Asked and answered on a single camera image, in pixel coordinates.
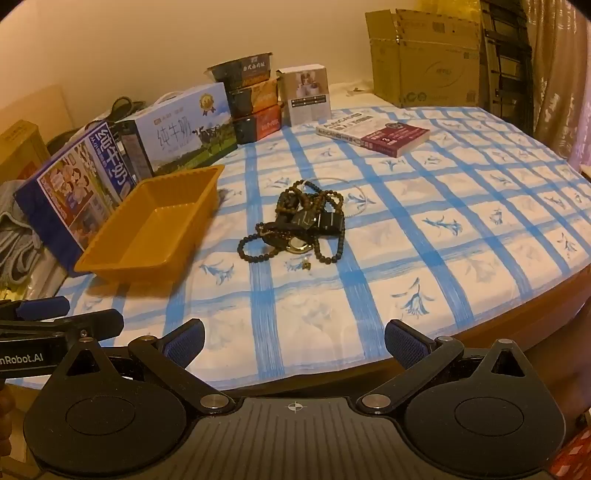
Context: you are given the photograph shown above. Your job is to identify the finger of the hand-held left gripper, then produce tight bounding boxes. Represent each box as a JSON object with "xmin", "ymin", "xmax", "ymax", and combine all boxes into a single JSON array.
[
  {"xmin": 0, "ymin": 296, "xmax": 71, "ymax": 322},
  {"xmin": 0, "ymin": 309, "xmax": 125, "ymax": 345}
]

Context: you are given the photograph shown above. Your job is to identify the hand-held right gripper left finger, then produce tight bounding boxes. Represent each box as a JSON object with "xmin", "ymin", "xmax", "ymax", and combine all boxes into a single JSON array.
[{"xmin": 58, "ymin": 318, "xmax": 236, "ymax": 415}]

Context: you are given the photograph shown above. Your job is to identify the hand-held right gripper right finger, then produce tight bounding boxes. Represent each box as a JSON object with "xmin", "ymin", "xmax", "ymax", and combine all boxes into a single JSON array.
[{"xmin": 358, "ymin": 318, "xmax": 533, "ymax": 415}]

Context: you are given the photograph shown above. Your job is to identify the dark brown bead bracelet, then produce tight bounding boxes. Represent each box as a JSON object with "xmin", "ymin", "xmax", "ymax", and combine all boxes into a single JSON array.
[{"xmin": 237, "ymin": 191, "xmax": 347, "ymax": 267}]

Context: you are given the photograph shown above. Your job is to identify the yellow plastic tray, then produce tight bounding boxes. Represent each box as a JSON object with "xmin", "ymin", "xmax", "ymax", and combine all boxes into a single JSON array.
[{"xmin": 74, "ymin": 165, "xmax": 225, "ymax": 284}]

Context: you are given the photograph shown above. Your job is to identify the person's left hand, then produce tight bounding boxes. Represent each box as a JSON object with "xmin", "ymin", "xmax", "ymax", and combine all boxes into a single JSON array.
[{"xmin": 0, "ymin": 384, "xmax": 14, "ymax": 446}]

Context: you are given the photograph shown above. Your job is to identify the grey towel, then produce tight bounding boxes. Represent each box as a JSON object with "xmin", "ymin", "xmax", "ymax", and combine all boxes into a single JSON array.
[{"xmin": 0, "ymin": 180, "xmax": 47, "ymax": 289}]

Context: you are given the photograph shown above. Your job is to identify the blue cartoon milk carton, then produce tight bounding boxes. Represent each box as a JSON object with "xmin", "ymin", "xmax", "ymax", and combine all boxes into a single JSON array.
[{"xmin": 14, "ymin": 121, "xmax": 141, "ymax": 277}]

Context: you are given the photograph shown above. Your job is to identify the blue checked sheet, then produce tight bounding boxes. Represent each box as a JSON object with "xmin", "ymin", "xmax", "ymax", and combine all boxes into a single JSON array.
[{"xmin": 46, "ymin": 106, "xmax": 591, "ymax": 388}]

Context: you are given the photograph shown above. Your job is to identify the gold watch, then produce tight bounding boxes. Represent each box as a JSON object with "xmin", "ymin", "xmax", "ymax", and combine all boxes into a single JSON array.
[{"xmin": 281, "ymin": 237, "xmax": 317, "ymax": 256}]

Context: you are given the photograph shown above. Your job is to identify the taped brown cardboard box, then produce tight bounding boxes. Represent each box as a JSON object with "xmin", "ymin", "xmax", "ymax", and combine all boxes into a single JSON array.
[{"xmin": 0, "ymin": 120, "xmax": 51, "ymax": 181}]

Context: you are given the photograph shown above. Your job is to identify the red patterned bag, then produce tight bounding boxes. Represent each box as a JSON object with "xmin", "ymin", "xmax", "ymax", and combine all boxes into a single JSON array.
[{"xmin": 547, "ymin": 429, "xmax": 591, "ymax": 480}]

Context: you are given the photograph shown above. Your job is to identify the light blue cow milk carton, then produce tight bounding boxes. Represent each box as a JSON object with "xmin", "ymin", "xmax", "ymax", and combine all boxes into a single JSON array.
[{"xmin": 115, "ymin": 83, "xmax": 238, "ymax": 181}]

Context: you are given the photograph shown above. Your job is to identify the white and maroon book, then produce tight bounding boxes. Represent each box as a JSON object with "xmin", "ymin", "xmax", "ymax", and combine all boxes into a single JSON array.
[{"xmin": 316, "ymin": 109, "xmax": 431, "ymax": 158}]

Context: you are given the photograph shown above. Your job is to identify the red instant noodle bowl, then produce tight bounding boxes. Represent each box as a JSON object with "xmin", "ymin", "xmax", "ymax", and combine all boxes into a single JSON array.
[{"xmin": 232, "ymin": 105, "xmax": 283, "ymax": 145}]

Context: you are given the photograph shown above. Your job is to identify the orange instant noodle bowl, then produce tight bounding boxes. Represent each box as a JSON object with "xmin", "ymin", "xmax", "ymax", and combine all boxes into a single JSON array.
[{"xmin": 228, "ymin": 78, "xmax": 280, "ymax": 118}]

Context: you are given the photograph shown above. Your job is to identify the small white photo box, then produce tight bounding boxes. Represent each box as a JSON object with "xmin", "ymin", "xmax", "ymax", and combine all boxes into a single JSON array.
[{"xmin": 276, "ymin": 65, "xmax": 332, "ymax": 126}]

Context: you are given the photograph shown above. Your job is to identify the large open cardboard box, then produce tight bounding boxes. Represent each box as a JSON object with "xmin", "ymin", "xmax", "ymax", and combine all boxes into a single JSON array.
[{"xmin": 365, "ymin": 8, "xmax": 485, "ymax": 109}]

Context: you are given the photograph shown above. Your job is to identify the dark instant noodle bowl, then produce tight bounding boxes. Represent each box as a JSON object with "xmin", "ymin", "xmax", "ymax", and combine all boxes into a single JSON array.
[{"xmin": 206, "ymin": 53, "xmax": 273, "ymax": 90}]

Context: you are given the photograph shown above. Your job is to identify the patterned curtain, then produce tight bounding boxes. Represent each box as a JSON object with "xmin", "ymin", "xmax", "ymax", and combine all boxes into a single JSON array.
[{"xmin": 522, "ymin": 0, "xmax": 591, "ymax": 167}]

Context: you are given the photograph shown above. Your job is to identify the black band bracelet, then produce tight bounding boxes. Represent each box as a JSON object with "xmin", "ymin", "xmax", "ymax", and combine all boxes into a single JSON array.
[{"xmin": 323, "ymin": 210, "xmax": 347, "ymax": 234}]

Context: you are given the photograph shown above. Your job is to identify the black cables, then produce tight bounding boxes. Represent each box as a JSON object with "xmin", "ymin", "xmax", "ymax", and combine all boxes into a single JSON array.
[{"xmin": 108, "ymin": 96, "xmax": 146, "ymax": 116}]

